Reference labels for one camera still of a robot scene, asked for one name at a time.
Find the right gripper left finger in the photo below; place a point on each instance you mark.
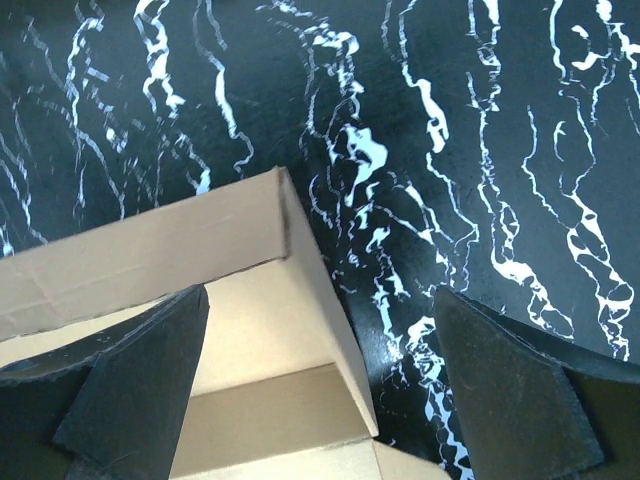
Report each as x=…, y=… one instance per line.
x=110, y=405

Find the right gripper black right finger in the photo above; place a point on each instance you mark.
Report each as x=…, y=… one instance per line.
x=533, y=406

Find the cardboard box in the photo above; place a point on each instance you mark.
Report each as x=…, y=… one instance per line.
x=281, y=389

